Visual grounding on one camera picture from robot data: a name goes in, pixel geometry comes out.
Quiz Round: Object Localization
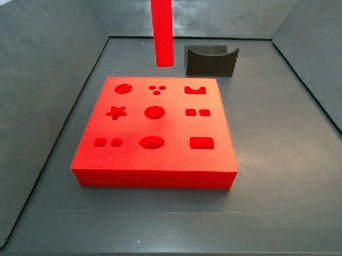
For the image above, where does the dark grey arch block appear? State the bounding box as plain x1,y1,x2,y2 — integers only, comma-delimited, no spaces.
184,45,239,77

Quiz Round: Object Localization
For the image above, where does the long red arch peg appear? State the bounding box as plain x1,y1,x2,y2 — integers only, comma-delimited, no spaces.
151,0,173,67

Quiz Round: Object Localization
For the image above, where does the red shape sorter block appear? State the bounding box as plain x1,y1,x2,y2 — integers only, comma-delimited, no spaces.
71,77,238,189

